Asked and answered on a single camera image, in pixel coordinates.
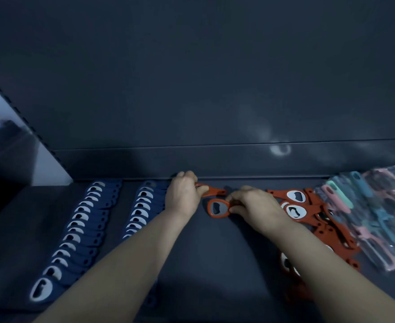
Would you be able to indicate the red bottle opener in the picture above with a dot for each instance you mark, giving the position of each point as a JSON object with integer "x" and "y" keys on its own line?
{"x": 217, "y": 208}
{"x": 216, "y": 191}

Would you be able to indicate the person's right thumb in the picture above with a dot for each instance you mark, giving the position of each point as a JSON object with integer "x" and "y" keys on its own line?
{"x": 237, "y": 209}

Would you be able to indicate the person's right forearm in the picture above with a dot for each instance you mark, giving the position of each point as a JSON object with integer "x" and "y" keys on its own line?
{"x": 322, "y": 269}

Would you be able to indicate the person's right hand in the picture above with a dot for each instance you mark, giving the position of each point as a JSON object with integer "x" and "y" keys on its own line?
{"x": 258, "y": 210}

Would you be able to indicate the row of blue openers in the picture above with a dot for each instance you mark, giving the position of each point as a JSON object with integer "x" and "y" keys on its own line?
{"x": 79, "y": 228}
{"x": 143, "y": 208}

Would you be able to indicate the person's left hand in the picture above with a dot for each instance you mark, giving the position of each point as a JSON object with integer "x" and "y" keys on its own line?
{"x": 181, "y": 195}

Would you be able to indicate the clear bag of pastel openers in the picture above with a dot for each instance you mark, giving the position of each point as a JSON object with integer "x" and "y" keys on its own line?
{"x": 375, "y": 215}

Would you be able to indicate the pile of red openers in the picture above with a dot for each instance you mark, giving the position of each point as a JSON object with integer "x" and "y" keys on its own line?
{"x": 318, "y": 218}

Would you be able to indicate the person's left forearm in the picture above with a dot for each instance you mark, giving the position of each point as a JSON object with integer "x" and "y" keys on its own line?
{"x": 123, "y": 269}

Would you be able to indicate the person's left thumb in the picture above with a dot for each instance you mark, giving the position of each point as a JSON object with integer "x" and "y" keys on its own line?
{"x": 202, "y": 191}

